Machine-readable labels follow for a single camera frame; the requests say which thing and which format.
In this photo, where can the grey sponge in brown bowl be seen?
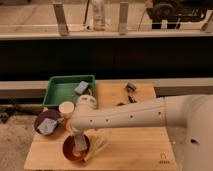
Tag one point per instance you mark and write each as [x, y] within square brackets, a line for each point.
[47, 126]

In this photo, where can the green plastic tray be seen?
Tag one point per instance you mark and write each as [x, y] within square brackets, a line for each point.
[62, 88]

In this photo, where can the dark brown bowl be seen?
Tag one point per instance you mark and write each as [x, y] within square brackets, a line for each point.
[51, 114]

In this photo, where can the black machine in background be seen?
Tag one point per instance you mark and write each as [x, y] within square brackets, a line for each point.
[176, 11]

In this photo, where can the metal bracket post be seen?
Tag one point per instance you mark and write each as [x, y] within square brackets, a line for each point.
[60, 18]
[123, 15]

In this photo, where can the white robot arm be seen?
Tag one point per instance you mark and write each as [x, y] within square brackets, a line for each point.
[195, 112]

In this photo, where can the white paper cup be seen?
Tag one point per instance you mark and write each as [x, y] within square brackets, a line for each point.
[66, 109]

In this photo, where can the black marker pen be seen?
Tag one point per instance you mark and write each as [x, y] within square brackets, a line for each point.
[131, 99]

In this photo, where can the small black binder clip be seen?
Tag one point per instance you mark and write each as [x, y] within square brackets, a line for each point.
[130, 87]

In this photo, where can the red bowl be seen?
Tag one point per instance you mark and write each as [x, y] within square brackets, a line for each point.
[68, 150]

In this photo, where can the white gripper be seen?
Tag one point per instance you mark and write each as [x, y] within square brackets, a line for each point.
[76, 132]

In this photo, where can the right metal bracket post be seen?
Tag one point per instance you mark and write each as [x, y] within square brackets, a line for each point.
[123, 15]

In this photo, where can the orange ball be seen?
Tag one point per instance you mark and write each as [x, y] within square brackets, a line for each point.
[68, 124]

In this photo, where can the left metal bracket post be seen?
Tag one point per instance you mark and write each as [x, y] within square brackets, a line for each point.
[60, 18]

